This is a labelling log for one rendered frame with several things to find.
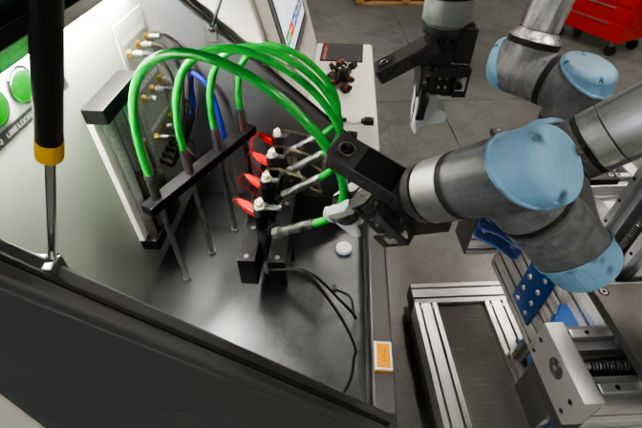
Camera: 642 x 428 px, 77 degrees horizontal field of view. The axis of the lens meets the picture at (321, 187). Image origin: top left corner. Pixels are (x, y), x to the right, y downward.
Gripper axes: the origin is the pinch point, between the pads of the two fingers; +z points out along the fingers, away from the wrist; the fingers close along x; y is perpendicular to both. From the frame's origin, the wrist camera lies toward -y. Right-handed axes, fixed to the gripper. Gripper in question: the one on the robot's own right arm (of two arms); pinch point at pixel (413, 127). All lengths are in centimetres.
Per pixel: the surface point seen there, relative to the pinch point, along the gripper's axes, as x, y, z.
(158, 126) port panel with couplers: 10, -57, 9
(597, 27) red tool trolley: 328, 220, 98
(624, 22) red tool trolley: 310, 230, 87
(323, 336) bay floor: -24.4, -15.8, 37.3
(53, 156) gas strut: -45, -35, -26
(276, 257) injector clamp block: -15.9, -25.9, 22.1
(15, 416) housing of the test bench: -47, -63, 25
